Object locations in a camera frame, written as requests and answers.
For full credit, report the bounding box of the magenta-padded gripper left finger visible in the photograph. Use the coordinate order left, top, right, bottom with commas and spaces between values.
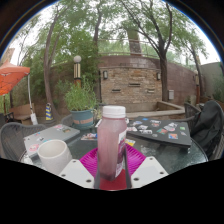
58, 147, 101, 190

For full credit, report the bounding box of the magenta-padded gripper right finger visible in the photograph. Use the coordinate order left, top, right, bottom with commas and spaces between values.
123, 143, 169, 189

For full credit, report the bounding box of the pink drink bottle white cap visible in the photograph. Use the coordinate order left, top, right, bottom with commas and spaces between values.
96, 105, 128, 182

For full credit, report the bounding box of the white ceramic cup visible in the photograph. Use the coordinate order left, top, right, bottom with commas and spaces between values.
37, 139, 73, 176

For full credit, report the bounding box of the yellow sticker card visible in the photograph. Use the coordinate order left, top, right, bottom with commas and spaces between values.
124, 138, 137, 148

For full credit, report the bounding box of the colourful sticker sheet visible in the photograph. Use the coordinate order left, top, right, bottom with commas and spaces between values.
80, 132, 99, 141

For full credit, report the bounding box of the black laptop with stickers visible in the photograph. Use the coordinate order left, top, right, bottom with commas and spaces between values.
125, 116, 193, 149

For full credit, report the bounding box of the grey laptop with stickers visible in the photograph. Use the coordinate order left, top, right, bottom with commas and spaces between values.
23, 123, 81, 158

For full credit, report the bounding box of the potted plant in teal pot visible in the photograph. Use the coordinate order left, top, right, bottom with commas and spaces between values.
63, 78, 98, 130

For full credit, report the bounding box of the black backpack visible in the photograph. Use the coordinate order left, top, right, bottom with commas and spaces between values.
189, 100, 224, 158

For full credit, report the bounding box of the orange patio umbrella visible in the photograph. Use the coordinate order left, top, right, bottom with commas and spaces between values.
0, 60, 31, 97

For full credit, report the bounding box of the yellow blue striped post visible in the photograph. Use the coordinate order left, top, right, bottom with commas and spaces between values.
44, 102, 54, 122

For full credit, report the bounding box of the lamp post with white globe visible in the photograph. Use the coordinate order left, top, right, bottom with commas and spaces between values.
73, 55, 83, 88

